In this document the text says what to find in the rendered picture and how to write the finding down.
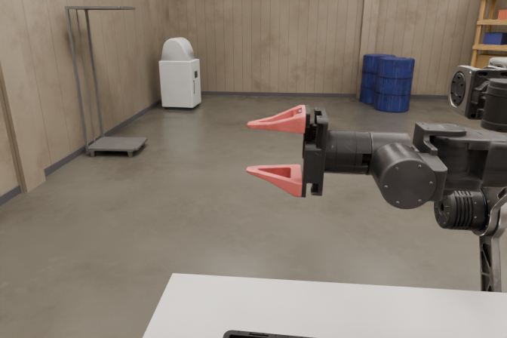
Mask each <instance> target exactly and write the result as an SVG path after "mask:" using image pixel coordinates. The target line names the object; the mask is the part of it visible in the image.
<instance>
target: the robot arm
mask: <svg viewBox="0 0 507 338"><path fill-rule="evenodd" d="M504 74H505V75H504ZM314 112H315V120H314V121H310V115H311V112H310V108H309V106H307V105H299V106H296V107H294V108H292V109H289V110H287V111H285V112H282V113H280V114H277V115H274V116H272V117H269V118H263V119H260V120H256V121H249V122H248V123H247V127H248V128H256V129H262V130H270V131H285V132H293V133H301V134H303V153H302V156H303V171H301V170H300V164H281V165H260V166H251V167H247V173H249V174H252V175H254V176H256V177H259V178H262V179H264V180H268V181H269V182H271V183H273V184H275V185H276V186H278V187H280V188H281V189H283V190H284V191H286V192H289V193H290V194H291V195H293V196H295V197H302V198H305V197H306V185H307V183H312V187H311V195H319V196H322V191H323V182H324V173H325V174H354V175H358V174H362V175H363V174H365V175H368V176H372V177H373V179H374V180H375V182H376V184H377V186H378V188H379V190H380V192H381V194H382V196H383V197H384V199H385V200H386V201H387V202H388V203H389V204H390V205H391V206H393V207H396V208H400V209H413V208H416V207H419V206H421V205H423V204H425V203H426V202H427V201H441V200H442V196H443V195H452V194H453V191H467V192H480V189H481V187H484V188H498V189H499V188H503V187H506V186H507V135H505V134H501V133H507V69H474V70H473V71H472V76H471V81H470V85H469V93H468V97H467V102H466V110H465V117H466V118H468V119H473V120H481V127H482V128H484V129H487V130H488V131H484V130H473V129H472V128H465V127H463V126H460V125H457V124H437V123H417V122H416V124H415V129H414V134H413V143H411V140H410V136H409V134H407V133H394V132H376V131H342V130H328V117H327V114H326V112H325V109H324V108H314ZM498 132H501V133H498Z"/></svg>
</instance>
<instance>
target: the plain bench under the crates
mask: <svg viewBox="0 0 507 338"><path fill-rule="evenodd" d="M228 330H243V331H250V332H259V333H275V334H283V335H291V336H307V337H315V338H507V293H497V292H484V291H471V290H446V289H433V288H420V287H395V286H382V285H369V284H344V283H330V282H317V281H292V280H279V279H266V278H242V277H229V276H215V275H190V274H177V273H173V274H172V276H171V279H170V280H169V282H168V284H167V287H166V288H165V291H164V293H163V295H162V297H161V300H160V302H159V304H158V306H157V308H156V310H155V313H154V315H153V316H152V319H151V321H150V323H149V326H148V327H147V329H146V332H145V334H144V336H143V338H223V334H224V333H225V332H226V331H228Z"/></svg>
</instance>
